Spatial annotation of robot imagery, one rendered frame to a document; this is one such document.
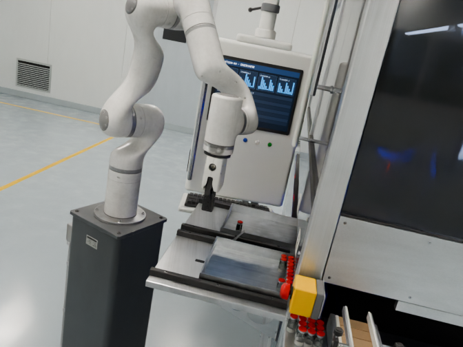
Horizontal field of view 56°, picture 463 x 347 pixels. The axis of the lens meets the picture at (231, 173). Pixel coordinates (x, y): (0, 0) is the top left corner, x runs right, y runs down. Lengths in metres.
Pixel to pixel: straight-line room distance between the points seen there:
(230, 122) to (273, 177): 1.04
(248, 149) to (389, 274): 1.13
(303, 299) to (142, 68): 0.86
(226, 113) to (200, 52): 0.19
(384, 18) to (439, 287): 0.66
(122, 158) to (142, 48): 0.39
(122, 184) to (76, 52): 5.94
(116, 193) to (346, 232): 0.84
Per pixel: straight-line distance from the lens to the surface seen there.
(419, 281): 1.22
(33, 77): 7.85
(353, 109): 1.06
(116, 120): 1.51
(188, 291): 1.27
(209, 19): 1.28
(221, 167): 1.18
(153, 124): 1.58
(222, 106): 1.15
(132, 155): 1.58
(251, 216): 1.83
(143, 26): 1.41
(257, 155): 2.13
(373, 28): 1.05
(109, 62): 7.23
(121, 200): 1.63
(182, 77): 6.85
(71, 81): 7.54
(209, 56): 1.22
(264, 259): 1.51
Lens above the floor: 1.57
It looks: 17 degrees down
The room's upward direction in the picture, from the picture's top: 11 degrees clockwise
